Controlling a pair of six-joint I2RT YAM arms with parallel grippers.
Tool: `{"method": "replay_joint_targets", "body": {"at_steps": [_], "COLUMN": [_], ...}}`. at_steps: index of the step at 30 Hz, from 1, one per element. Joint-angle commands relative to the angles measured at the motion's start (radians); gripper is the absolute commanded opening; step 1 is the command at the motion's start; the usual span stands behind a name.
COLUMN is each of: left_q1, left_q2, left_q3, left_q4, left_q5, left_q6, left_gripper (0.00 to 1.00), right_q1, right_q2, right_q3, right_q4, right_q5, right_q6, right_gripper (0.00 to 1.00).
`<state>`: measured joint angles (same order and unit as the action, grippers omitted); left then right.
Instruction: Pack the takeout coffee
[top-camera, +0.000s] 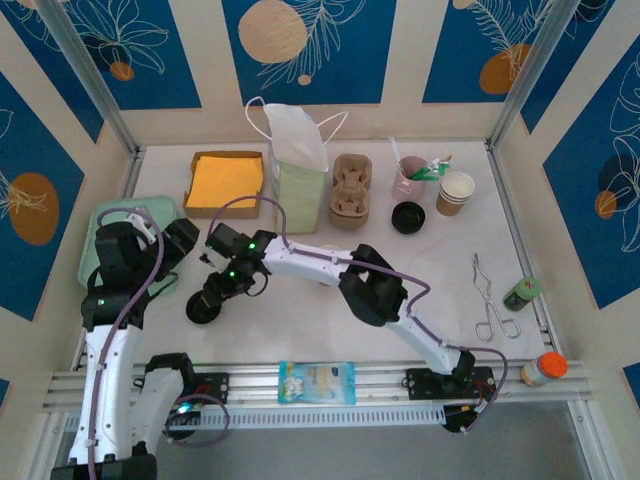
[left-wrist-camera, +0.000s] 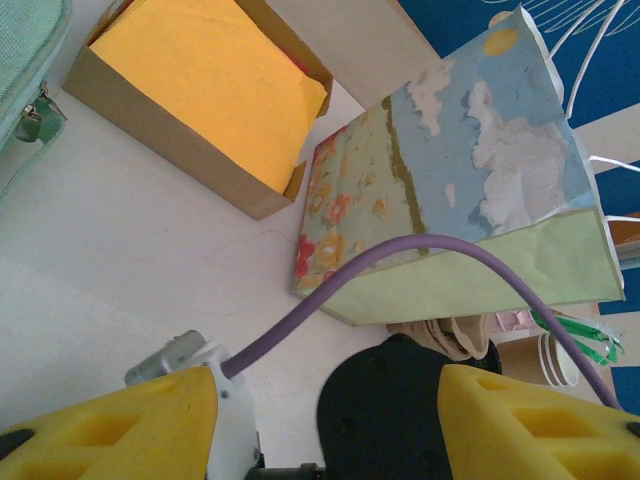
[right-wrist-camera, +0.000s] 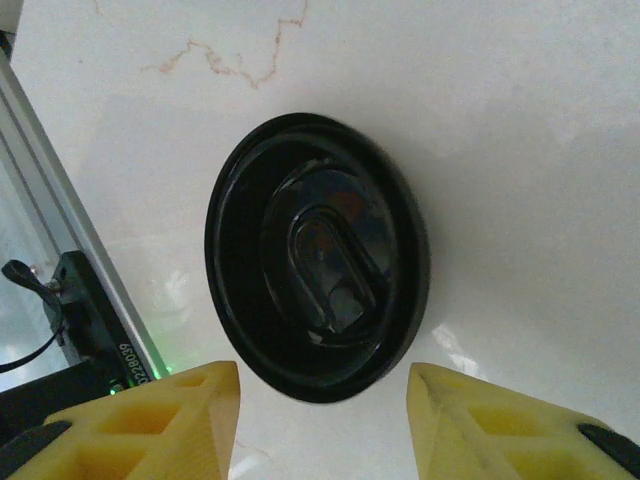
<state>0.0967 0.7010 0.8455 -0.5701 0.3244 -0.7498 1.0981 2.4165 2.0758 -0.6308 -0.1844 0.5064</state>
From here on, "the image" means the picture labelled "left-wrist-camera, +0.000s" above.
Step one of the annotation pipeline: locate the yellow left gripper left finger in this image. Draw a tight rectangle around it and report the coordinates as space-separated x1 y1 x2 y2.
0 366 221 480

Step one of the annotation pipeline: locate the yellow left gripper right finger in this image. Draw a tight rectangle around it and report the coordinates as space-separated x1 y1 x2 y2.
438 363 640 480

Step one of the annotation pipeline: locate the sky print paper gift bag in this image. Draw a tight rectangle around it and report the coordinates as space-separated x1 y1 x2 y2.
292 0 640 329

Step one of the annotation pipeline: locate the stack of brown paper cups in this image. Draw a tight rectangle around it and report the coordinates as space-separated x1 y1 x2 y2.
537 329 582 389

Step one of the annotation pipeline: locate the stack of pulp cup carriers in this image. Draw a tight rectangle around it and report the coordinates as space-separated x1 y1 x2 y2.
387 314 499 362

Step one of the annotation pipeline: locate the green wrapped straws bundle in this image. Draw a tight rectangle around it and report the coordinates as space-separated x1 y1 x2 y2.
529 308 626 367

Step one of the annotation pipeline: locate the yellow napkin stack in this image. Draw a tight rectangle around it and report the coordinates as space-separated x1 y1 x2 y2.
89 0 329 194

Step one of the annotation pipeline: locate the mint green zip pouch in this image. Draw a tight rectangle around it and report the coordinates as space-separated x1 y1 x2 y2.
0 0 74 201

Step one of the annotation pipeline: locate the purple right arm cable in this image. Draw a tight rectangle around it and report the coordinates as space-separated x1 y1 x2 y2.
224 233 626 414

